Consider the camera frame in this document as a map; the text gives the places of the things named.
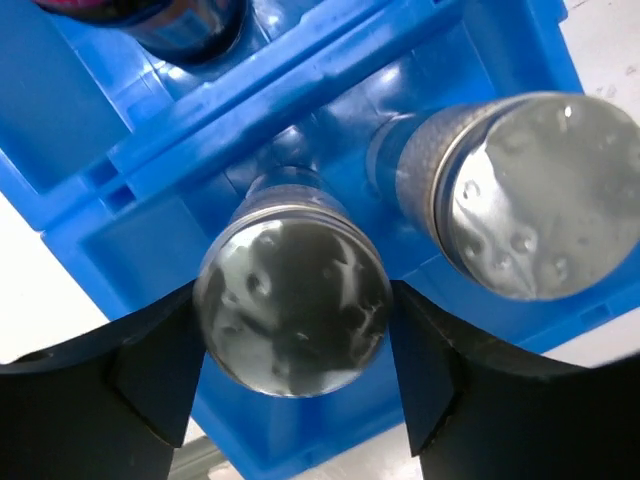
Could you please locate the silver-lid shaker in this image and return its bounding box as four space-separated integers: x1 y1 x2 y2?
194 166 392 398
367 92 639 301

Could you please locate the blue bin middle compartment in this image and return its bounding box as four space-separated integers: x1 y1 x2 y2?
1 1 441 231

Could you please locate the aluminium table edge rail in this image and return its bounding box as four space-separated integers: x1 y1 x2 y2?
168 436 236 480

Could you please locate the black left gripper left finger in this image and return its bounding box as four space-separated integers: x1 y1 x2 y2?
1 284 205 479

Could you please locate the red-capped dark sauce bottle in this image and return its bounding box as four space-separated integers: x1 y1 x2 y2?
36 0 248 66

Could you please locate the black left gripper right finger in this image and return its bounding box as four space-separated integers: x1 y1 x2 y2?
390 281 639 479

